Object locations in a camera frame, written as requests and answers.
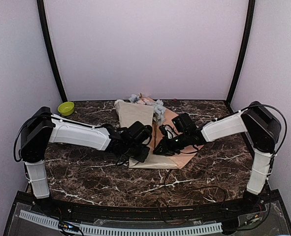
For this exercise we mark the pink fake flower stem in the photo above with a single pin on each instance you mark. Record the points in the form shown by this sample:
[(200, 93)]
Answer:
[(143, 100)]

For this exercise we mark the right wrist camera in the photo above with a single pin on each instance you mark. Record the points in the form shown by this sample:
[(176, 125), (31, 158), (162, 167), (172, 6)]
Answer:
[(168, 131)]

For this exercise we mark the green plastic bowl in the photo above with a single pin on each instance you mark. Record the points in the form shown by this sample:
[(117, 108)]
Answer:
[(66, 108)]

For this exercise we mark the left black frame post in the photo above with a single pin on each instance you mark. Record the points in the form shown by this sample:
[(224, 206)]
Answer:
[(50, 50)]

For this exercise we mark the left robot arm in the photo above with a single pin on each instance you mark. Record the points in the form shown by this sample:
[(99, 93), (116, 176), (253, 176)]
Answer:
[(45, 127)]

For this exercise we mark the blue fake flower bunch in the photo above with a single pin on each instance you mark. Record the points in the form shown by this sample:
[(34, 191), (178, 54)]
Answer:
[(158, 116)]

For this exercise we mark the small circuit board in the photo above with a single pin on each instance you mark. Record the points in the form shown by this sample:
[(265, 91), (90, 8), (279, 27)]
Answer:
[(67, 226)]

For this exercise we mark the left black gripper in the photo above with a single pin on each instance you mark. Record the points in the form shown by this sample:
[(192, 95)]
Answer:
[(142, 158)]

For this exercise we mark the right black frame post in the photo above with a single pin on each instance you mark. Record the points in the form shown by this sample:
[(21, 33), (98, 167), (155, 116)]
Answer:
[(242, 51)]

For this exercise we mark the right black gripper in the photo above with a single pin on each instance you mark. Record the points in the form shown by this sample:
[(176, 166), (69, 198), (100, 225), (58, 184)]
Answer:
[(167, 150)]

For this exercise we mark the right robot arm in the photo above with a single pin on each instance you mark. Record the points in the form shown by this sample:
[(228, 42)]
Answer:
[(261, 125)]

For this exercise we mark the white slotted cable duct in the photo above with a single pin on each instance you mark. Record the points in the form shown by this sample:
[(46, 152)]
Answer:
[(120, 228)]

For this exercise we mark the black frame post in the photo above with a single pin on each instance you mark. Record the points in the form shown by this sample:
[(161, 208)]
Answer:
[(50, 50), (242, 51)]

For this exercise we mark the peach wrapping paper sheet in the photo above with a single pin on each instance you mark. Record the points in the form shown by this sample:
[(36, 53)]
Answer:
[(153, 113)]

